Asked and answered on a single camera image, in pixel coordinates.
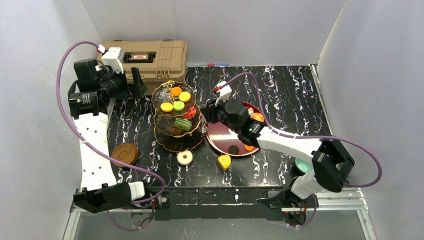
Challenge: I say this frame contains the dark red round tray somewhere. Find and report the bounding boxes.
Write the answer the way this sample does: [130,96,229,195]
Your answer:
[206,101,265,158]

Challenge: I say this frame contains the tan plastic toolbox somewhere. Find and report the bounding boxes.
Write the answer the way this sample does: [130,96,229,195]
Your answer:
[102,39,188,96]

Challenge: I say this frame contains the orange round cookie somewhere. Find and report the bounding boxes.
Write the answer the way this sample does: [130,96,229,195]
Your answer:
[171,86,183,97]

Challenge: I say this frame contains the green macaron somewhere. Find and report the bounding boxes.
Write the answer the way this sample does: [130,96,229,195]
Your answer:
[173,101,185,112]

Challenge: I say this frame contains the three tier glass stand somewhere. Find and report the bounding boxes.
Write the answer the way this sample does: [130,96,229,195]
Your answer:
[151,80,207,153]

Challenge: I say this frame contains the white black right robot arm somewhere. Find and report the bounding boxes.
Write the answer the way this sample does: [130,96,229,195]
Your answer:
[200,100,355,200]

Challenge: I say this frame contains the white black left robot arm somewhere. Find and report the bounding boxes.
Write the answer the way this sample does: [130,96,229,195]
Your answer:
[67,58,147,214]

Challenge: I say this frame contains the white cream cake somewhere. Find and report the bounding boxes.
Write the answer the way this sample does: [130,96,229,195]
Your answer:
[247,107,255,116]

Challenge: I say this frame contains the orange tart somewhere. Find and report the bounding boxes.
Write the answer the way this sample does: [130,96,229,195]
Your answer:
[250,112,265,122]

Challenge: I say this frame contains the yellow round cracker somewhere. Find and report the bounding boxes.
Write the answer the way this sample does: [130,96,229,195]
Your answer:
[160,102,174,113]

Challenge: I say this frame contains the dark chocolate sandwich cookie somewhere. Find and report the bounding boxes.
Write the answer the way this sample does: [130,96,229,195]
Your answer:
[228,145,240,155]

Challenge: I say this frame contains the chocolate chip cookie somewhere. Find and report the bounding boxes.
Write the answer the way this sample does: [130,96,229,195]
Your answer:
[244,144,256,152]

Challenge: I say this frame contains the yellow cracker under chocolate cookie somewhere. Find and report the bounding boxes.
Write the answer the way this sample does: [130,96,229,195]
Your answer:
[178,91,192,103]

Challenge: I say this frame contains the yellow swirl roll cake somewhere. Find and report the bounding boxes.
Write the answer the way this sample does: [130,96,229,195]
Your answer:
[217,154,232,171]

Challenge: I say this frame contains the red blue pen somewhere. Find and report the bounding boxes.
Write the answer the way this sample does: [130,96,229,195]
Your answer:
[207,62,229,67]

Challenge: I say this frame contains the green layered cake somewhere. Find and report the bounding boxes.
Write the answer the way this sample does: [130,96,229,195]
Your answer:
[173,117,192,131]

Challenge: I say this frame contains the brown round wooden coaster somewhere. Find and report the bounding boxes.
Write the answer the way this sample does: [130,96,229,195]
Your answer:
[111,143,139,165]

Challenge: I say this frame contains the teal saucer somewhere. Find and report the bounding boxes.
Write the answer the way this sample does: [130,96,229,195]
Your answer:
[295,158,314,174]

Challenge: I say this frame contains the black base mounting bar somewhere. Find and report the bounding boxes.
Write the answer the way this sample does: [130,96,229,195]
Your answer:
[140,187,318,223]

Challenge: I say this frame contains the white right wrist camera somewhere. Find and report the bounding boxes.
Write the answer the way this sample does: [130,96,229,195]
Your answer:
[213,81,232,106]

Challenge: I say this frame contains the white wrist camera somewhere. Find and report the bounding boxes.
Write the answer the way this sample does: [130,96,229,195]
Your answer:
[213,81,232,106]
[96,44,125,74]

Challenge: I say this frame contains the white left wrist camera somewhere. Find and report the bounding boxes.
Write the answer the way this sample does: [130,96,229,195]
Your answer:
[96,44,125,74]

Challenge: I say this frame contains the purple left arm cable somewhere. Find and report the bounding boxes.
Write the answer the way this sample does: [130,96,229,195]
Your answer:
[56,40,167,232]

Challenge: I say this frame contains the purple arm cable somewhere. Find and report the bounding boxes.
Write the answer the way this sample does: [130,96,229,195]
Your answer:
[56,40,167,232]
[215,71,383,229]

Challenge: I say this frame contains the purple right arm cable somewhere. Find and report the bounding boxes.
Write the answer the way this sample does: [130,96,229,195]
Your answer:
[215,71,383,229]

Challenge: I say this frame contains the aluminium frame rail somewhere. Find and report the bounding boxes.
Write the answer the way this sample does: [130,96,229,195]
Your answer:
[63,188,376,240]

